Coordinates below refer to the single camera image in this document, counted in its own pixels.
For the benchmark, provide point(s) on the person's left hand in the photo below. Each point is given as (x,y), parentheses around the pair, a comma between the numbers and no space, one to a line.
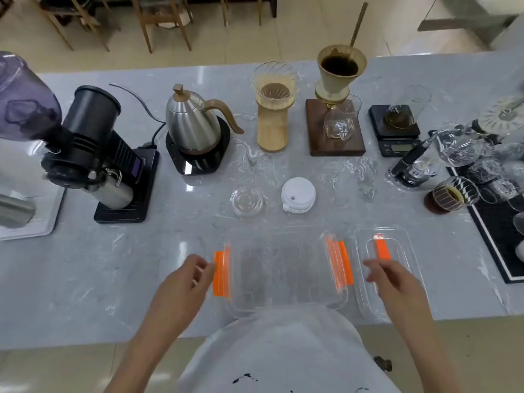
(180,294)

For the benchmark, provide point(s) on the person's right hand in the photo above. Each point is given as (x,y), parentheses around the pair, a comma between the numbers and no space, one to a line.
(399,296)

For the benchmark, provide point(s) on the person's right thumb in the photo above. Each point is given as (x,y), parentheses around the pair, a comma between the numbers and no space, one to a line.
(371,275)

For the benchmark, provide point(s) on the person's left thumb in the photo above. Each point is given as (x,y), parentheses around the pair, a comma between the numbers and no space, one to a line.
(208,278)

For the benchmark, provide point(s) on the person's right forearm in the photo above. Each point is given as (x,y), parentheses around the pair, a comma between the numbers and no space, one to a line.
(425,356)

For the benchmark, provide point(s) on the person's left forearm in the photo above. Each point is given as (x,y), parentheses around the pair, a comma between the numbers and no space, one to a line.
(143,356)

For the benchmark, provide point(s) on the clear lid with orange clip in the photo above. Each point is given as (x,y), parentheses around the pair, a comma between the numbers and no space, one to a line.
(399,249)

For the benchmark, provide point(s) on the clear container with orange clips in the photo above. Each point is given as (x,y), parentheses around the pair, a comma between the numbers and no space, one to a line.
(282,274)

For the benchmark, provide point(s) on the small clear glass lid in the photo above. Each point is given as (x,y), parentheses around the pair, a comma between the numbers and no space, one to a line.
(247,201)

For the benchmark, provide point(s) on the person's white shirt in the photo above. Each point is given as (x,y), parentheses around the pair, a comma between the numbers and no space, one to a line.
(282,356)

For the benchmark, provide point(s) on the white round plastic lid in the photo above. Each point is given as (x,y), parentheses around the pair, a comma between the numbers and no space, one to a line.
(299,194)

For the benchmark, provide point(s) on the black flat grinder scale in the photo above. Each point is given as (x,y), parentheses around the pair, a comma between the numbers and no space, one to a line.
(141,188)

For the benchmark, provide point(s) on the black kettle base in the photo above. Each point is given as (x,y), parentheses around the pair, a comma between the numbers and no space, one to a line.
(204,161)

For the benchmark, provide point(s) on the ribbed glass cup with coffee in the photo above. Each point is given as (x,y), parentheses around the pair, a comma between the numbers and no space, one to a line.
(456,194)

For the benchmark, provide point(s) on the steel dosing cup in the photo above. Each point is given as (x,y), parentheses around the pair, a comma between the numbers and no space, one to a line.
(116,192)

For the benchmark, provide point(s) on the black bar mat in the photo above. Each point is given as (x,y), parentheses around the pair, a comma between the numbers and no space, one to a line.
(497,237)

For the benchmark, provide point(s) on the black digital scale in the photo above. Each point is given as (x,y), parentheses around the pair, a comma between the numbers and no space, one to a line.
(399,143)

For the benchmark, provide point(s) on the clear patterned glass cup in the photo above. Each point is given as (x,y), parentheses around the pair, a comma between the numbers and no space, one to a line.
(504,189)
(483,171)

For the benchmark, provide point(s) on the clear glass server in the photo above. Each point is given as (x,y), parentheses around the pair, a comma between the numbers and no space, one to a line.
(460,149)

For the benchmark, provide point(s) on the dark wooden dripper stand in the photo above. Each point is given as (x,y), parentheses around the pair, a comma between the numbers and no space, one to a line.
(317,130)

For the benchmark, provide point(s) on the clear glass carafe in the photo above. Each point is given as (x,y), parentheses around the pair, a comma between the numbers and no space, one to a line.
(342,122)

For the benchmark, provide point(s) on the steel gooseneck kettle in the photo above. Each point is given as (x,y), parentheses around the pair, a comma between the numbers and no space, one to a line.
(190,122)

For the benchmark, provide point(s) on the light wooden cylinder stand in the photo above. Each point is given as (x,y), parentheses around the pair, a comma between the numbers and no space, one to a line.
(272,128)

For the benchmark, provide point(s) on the clear glass cup with coffee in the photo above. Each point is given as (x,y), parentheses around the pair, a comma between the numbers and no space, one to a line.
(403,112)

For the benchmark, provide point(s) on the white tray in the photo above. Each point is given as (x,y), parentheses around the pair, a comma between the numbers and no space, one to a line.
(37,208)

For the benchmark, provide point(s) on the black coffee grinder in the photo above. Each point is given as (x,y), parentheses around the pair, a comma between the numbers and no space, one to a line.
(88,135)

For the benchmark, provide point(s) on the beige ceramic dripper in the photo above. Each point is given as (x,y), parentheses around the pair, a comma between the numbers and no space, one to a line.
(333,83)

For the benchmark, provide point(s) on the glass dripper with paper filter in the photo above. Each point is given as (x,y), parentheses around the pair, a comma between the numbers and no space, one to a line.
(275,87)

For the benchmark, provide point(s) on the steel cylinder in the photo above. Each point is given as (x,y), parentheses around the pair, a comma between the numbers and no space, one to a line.
(14,210)

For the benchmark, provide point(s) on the white round filter holder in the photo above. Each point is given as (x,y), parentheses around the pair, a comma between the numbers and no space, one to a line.
(501,114)

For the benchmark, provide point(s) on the wooden stirring stick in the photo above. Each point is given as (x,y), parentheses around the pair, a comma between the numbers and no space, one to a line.
(358,24)

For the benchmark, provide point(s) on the grinder with purple hopper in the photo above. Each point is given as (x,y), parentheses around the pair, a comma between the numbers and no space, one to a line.
(24,102)

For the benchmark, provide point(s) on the wooden chair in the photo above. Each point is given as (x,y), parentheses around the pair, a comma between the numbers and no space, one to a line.
(262,6)
(161,16)
(77,16)

